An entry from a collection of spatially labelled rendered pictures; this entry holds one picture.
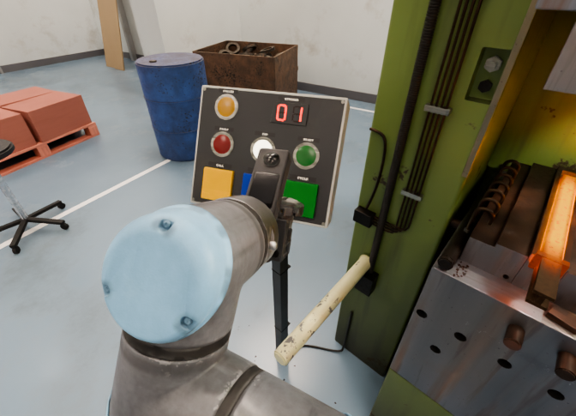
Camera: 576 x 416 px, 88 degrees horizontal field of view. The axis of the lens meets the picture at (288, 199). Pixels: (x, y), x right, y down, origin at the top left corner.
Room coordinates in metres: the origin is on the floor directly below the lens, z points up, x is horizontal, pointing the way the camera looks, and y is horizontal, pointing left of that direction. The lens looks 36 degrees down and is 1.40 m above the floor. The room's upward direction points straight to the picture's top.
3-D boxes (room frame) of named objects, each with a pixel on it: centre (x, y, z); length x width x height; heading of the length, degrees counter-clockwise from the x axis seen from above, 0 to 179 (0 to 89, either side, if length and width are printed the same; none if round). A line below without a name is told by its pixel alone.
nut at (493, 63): (0.62, -0.40, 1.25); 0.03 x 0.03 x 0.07; 48
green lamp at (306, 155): (0.58, -0.04, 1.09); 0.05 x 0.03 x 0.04; 48
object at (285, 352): (0.54, -0.12, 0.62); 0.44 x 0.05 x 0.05; 138
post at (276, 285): (0.68, 0.03, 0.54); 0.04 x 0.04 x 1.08; 48
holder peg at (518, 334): (0.29, -0.41, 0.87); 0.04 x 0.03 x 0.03; 138
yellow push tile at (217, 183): (0.59, 0.17, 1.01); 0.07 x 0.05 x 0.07; 73
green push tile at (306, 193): (0.54, -0.03, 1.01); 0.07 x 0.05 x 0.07; 73
